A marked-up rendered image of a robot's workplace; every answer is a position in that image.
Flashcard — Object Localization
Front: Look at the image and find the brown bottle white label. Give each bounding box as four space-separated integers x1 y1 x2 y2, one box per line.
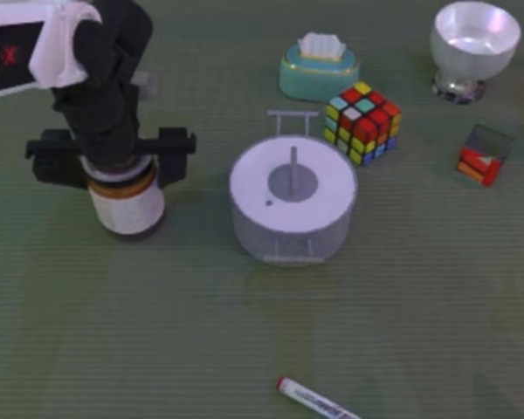
86 157 167 242

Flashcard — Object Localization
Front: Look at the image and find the small red orange gray cube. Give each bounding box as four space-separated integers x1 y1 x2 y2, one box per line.
455 123 515 189

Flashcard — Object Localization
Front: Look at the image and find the silver goblet bowl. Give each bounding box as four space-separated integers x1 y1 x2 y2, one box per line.
429 1 523 106

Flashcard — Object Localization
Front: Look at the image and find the white marker red cap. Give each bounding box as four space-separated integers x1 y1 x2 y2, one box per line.
275 375 364 419

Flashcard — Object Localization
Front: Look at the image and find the teal tissue box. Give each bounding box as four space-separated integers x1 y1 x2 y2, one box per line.
279 31 362 104

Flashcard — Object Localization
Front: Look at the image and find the multicoloured puzzle cube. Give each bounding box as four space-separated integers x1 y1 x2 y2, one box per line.
323 80 403 168

